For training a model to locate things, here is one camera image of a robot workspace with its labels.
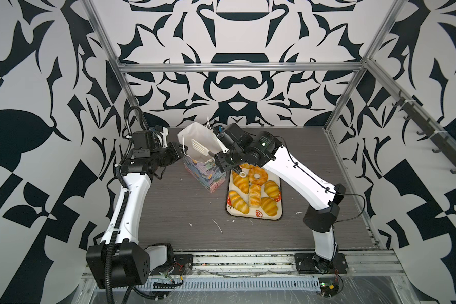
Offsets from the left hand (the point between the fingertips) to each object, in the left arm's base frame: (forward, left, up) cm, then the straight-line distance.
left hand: (185, 145), depth 76 cm
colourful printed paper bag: (-6, -6, -7) cm, 11 cm away
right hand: (-8, -14, +1) cm, 16 cm away
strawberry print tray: (-17, -30, -28) cm, 44 cm away
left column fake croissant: (-4, -23, -25) cm, 34 cm away
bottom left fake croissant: (-14, -21, -25) cm, 35 cm away
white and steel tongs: (-5, -8, +3) cm, 10 cm away
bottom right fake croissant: (-16, -35, -24) cm, 45 cm away
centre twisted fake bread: (-11, -29, -25) cm, 40 cm away
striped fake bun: (-8, -37, -23) cm, 44 cm away
